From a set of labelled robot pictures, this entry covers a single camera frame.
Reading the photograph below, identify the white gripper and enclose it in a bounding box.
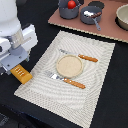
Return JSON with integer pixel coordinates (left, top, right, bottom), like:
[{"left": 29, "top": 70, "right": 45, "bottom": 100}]
[{"left": 0, "top": 24, "right": 38, "bottom": 75}]

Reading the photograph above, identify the red toy tomato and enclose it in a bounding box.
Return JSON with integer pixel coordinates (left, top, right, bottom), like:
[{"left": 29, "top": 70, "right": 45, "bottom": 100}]
[{"left": 68, "top": 0, "right": 76, "bottom": 9}]

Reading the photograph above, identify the white and blue bottle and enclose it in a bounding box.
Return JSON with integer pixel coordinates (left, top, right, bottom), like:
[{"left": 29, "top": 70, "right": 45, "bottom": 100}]
[{"left": 84, "top": 11, "right": 94, "bottom": 17}]

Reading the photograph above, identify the brown toy sausage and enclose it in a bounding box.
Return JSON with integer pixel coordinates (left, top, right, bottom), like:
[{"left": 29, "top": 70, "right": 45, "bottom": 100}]
[{"left": 91, "top": 12, "right": 102, "bottom": 18}]

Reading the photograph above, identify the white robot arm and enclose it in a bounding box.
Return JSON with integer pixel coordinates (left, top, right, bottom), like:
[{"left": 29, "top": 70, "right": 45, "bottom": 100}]
[{"left": 0, "top": 0, "right": 38, "bottom": 74}]

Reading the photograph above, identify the round wooden plate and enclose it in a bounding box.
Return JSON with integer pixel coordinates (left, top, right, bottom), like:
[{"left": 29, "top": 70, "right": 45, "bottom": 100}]
[{"left": 56, "top": 55, "right": 83, "bottom": 78}]

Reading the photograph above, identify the woven beige placemat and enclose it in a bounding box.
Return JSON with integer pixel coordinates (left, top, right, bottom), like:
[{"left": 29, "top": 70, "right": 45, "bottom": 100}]
[{"left": 15, "top": 31, "right": 115, "bottom": 128}]

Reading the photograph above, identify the grey toy pot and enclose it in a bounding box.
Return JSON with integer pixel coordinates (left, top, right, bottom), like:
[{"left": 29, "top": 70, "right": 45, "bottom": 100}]
[{"left": 58, "top": 0, "right": 84, "bottom": 19}]

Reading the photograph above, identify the grey toy frying pan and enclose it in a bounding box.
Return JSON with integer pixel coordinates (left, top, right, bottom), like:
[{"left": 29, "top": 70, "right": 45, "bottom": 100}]
[{"left": 80, "top": 6, "right": 102, "bottom": 31}]

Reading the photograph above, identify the dark pot lid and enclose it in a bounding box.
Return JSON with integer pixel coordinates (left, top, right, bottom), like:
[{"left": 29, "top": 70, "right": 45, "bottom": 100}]
[{"left": 88, "top": 1, "right": 105, "bottom": 9}]

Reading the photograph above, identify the beige bowl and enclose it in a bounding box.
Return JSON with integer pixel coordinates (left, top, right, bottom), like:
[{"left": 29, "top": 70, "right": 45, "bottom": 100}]
[{"left": 116, "top": 4, "right": 128, "bottom": 30}]

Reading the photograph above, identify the fork with orange handle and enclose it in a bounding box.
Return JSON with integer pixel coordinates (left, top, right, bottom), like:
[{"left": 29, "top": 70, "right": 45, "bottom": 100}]
[{"left": 45, "top": 71, "right": 85, "bottom": 89}]

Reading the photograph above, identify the knife with orange handle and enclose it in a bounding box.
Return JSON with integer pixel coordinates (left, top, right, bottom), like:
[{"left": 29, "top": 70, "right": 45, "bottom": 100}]
[{"left": 59, "top": 49, "right": 98, "bottom": 62}]

